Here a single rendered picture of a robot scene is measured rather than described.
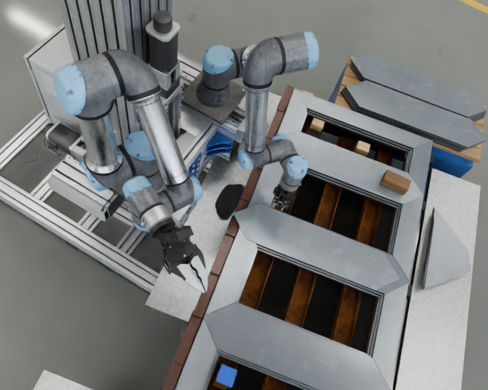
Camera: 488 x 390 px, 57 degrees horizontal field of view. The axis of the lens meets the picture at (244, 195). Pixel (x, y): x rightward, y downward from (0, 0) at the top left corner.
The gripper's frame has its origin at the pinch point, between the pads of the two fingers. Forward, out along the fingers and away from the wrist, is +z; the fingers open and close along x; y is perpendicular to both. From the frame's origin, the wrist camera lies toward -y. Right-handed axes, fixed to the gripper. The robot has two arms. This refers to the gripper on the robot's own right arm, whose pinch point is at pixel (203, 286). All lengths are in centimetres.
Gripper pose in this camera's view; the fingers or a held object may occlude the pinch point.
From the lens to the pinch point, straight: 113.5
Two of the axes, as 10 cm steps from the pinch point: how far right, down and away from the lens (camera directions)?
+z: 5.6, 7.7, -3.0
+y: -2.6, 5.1, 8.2
